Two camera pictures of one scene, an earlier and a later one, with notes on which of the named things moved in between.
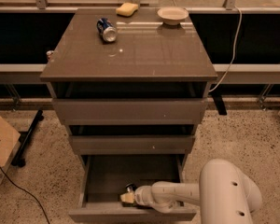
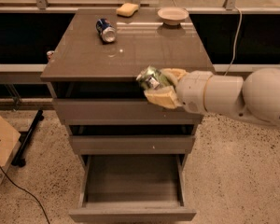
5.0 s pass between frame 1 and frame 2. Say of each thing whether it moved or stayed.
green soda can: moved
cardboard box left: stayed
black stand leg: stayed
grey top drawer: stayed
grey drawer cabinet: stayed
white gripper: moved
